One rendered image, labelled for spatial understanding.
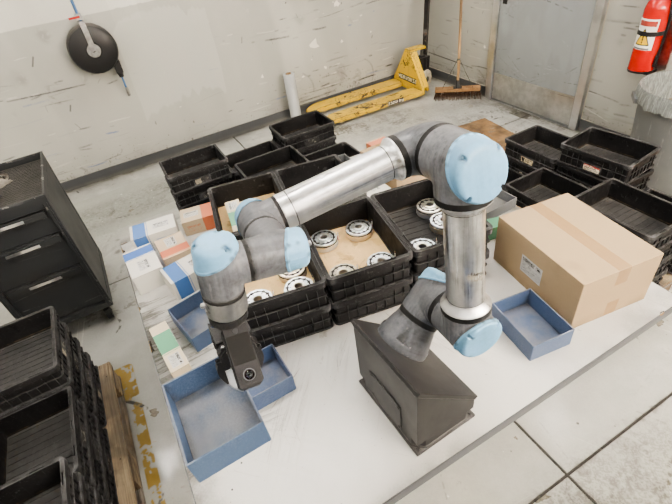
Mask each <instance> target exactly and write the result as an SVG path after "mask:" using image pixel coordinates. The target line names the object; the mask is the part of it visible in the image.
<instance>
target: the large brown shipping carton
mask: <svg viewBox="0 0 672 504"><path fill-rule="evenodd" d="M663 255H664V253H663V252H661V251H660V250H658V249H656V248H655V247H653V246H652V245H650V244H648V243H647V242H645V241H644V240H642V239H641V238H639V237H637V236H636V235H634V234H633V233H631V232H629V231H628V230H626V229H625V228H623V227H621V226H620V225H618V224H617V223H615V222H613V221H612V220H610V219H609V218H607V217H605V216H604V215H602V214H601V213H599V212H598V211H596V210H594V209H593V208H591V207H590V206H588V205H586V204H585V203H583V202H582V201H580V200H578V199H577V198H575V197H574V196H572V195H570V194H569V193H566V194H563V195H560V196H557V197H554V198H551V199H548V200H545V201H542V202H540V203H537V204H534V205H531V206H528V207H525V208H522V209H519V210H516V211H513V212H511V213H508V214H505V215H502V216H499V221H498V228H497V235H496V242H495V250H494V257H493V259H494V260H495V261H497V262H498V263H499V264H500V265H501V266H502V267H503V268H504V269H505V270H506V271H507V272H508V273H509V274H510V275H512V276H513V277H514V278H515V279H516V280H517V281H518V282H519V283H520V284H521V285H522V286H523V287H524V288H525V289H529V288H531V289H532V290H533V291H534V292H535V293H536V294H537V295H538V296H539V297H541V298H542V299H543V300H544V301H545V302H546V303H547V304H548V305H549V306H550V307H551V308H552V309H554V310H555V311H556V312H557V313H558V314H559V315H560V316H561V317H562V318H563V319H564V320H565V321H567V322H568V323H569V324H570V325H571V326H572V327H573V328H576V327H578V326H581V325H583V324H585V323H588V322H590V321H593V320H595V319H597V318H600V317H602V316H604V315H607V314H609V313H612V312H614V311H616V310H619V309H621V308H623V307H626V306H628V305H630V304H633V303H635V302H638V301H640V300H642V299H644V297H645V295H646V293H647V290H648V288H649V286H650V284H651V282H652V279H653V277H654V275H655V273H656V271H657V268H658V266H659V264H660V262H661V260H662V257H663Z"/></svg>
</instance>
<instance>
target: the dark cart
mask: <svg viewBox="0 0 672 504"><path fill-rule="evenodd" d="M0 173H6V174H8V177H9V178H8V180H13V181H12V182H11V183H9V184H7V185H5V186H4V187H3V188H1V189H0V195H2V197H1V199H0V302H1V303H2V304H3V305H4V307H5V308H6V309H7V310H8V311H9V312H10V314H11V315H12V316H13V317H14V318H15V320H16V319H19V318H21V317H24V316H26V315H29V314H31V313H34V312H36V311H39V310H41V309H44V308H46V307H49V306H53V307H54V308H55V310H56V316H59V318H60V321H61V322H65V323H66V324H68V323H70V322H73V321H75V320H78V319H80V318H82V317H85V316H87V315H89V314H92V313H94V312H97V311H99V310H101V309H103V311H104V313H105V314H106V315H107V316H108V318H109V319H111V318H113V317H115V316H114V314H113V311H112V309H111V308H110V306H111V305H113V301H112V296H111V292H110V287H109V283H108V279H107V274H106V270H105V265H104V261H103V256H102V253H101V251H100V249H99V247H98V246H97V244H96V242H95V241H94V239H93V237H92V236H91V234H90V232H89V230H88V229H87V227H86V225H85V224H84V222H83V220H82V219H81V217H80V215H79V213H78V212H77V210H76V208H75V207H74V205H73V203H72V202H71V200H70V198H69V196H68V195H67V193H66V191H65V190H64V188H63V186H62V185H61V183H60V181H59V179H58V178H57V176H56V174H55V173H54V171H53V169H52V168H51V166H50V164H49V162H48V161H47V159H46V157H45V156H44V154H43V152H42V151H40V152H37V153H34V154H30V155H27V156H24V157H20V158H17V159H14V160H10V161H7V162H4V163H0Z"/></svg>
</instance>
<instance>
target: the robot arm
mask: <svg viewBox="0 0 672 504"><path fill-rule="evenodd" d="M507 175H508V160H507V156H506V154H505V152H504V150H503V149H502V147H501V146H500V145H499V144H498V143H496V142H495V141H493V140H491V139H490V138H488V137H487V136H485V135H483V134H480V133H474V132H471V131H469V130H466V129H463V128H461V127H458V126H455V125H453V124H451V123H448V122H444V121H430V122H425V123H421V124H417V125H414V126H411V127H409V128H406V129H404V130H401V131H399V132H396V133H394V134H392V135H390V136H388V137H385V138H384V139H382V141H381V144H380V146H378V147H376V148H374V149H372V150H370V151H367V152H365V153H363V154H361V155H359V156H357V157H355V158H352V159H350V160H348V161H346V162H344V163H342V164H340V165H337V166H335V167H333V168H331V169H329V170H327V171H325V172H322V173H320V174H318V175H316V176H314V177H312V178H310V179H307V180H305V181H303V182H301V183H299V184H297V185H295V186H293V187H290V188H288V189H286V190H284V191H282V192H280V193H278V194H275V195H273V196H271V197H269V198H267V199H265V200H263V201H262V200H260V199H257V198H249V199H246V200H244V201H242V202H241V203H240V204H239V205H238V206H237V208H236V210H235V214H234V218H235V222H236V226H237V230H238V232H239V233H240V234H241V235H242V237H243V239H242V240H236V238H235V236H234V235H233V234H232V233H230V232H228V231H223V230H222V231H220V232H217V231H216V230H214V231H209V232H206V233H204V234H202V235H200V236H198V237H197V238H196V239H195V240H194V242H193V243H192V246H191V256H192V261H193V270H194V272H195V274H196V277H197V281H198V285H199V288H200V292H201V296H202V299H203V302H204V303H201V304H200V307H201V309H204V308H205V311H206V314H207V316H208V319H209V322H210V323H208V328H209V332H210V336H211V340H212V343H213V345H214V348H215V349H216V351H217V352H216V353H217V355H218V357H219V358H218V359H216V360H215V362H216V364H215V367H216V370H217V373H218V375H219V377H220V378H221V379H222V380H223V381H224V382H225V383H227V384H228V385H230V386H231V387H232V388H234V389H236V390H238V391H241V392H243V391H245V390H248V389H250V388H253V387H256V386H258V385H260V384H261V383H262V381H263V379H264V376H263V373H262V370H261V367H262V364H263V361H264V354H263V352H262V349H261V347H262V346H261V344H260V343H258V344H256V343H257V339H256V337H252V330H251V328H250V326H249V324H248V322H247V320H246V319H247V317H248V300H247V295H246V289H245V284H246V283H250V282H253V281H257V280H261V279H265V278H269V277H272V276H276V275H280V274H284V273H287V272H288V273H291V272H292V271H294V270H297V269H300V268H303V267H306V266H307V265H308V264H309V262H310V248H309V243H308V240H307V237H306V235H305V233H304V231H303V230H302V229H301V228H300V227H296V226H298V225H300V224H302V223H304V222H307V221H309V220H311V219H313V218H315V217H317V216H319V215H321V214H323V213H325V212H327V211H329V210H331V209H333V208H335V207H338V206H340V205H342V204H344V203H346V202H348V201H350V200H352V199H354V198H356V197H358V196H360V195H362V194H364V193H366V192H368V191H371V190H373V189H375V188H377V187H379V186H381V185H383V184H385V183H387V182H389V181H391V180H393V179H397V180H399V181H402V180H404V179H406V178H408V177H411V176H424V177H425V178H427V179H429V180H430V181H432V184H433V200H434V204H435V205H436V206H437V207H438V208H439V209H441V210H442V221H443V240H444V259H445V273H444V272H442V271H440V270H437V269H435V268H432V267H428V268H426V269H425V270H424V271H423V273H422V274H421V275H420V276H419V277H418V280H417V281H416V283H415V284H414V286H413V287H412V289H411V290H410V292H409V293H408V295H407V296H406V298H405V299H404V301H403V302H402V304H401V305H400V307H399V308H398V309H397V310H396V311H395V312H394V313H393V314H391V315H390V316H389V317H388V318H387V319H385V320H383V321H382V322H381V324H380V325H379V327H378V333H379V335H380V336H381V337H382V339H383V340H384V341H385V342H386V343H387V344H388V345H389V346H390V347H392V348H393V349H394V350H396V351H397V352H398V353H400V354H402V355H403V356H405V357H407V358H409V359H411V360H414V361H418V362H422V361H424V360H425V358H426V357H427V356H428V354H429V348H430V346H431V343H432V340H433V337H434V334H435V332H436V331H437V330H438V331H439V333H440V334H441V335H442V336H443V337H444V338H445V339H446V340H447V341H448V342H449V343H450V344H451V345H452V346H453V348H454V349H455V350H457V351H458V352H459V353H460V354H461V355H463V356H465V357H476V356H479V355H481V354H483V353H485V352H486V351H488V350H489V349H490V348H491V347H492V346H493V345H494V344H495V343H496V342H497V341H498V339H499V337H500V335H501V333H502V325H501V324H500V322H499V320H498V319H496V318H494V317H493V316H492V300H491V298H490V296H489V295H488V294H487V293H486V292H485V243H486V208H487V207H488V206H489V205H491V204H492V202H493V200H494V198H495V197H496V196H497V195H498V194H499V193H500V191H501V190H502V188H501V185H502V184H505V182H506V179H507ZM212 326H213V327H214V328H211V327H212Z"/></svg>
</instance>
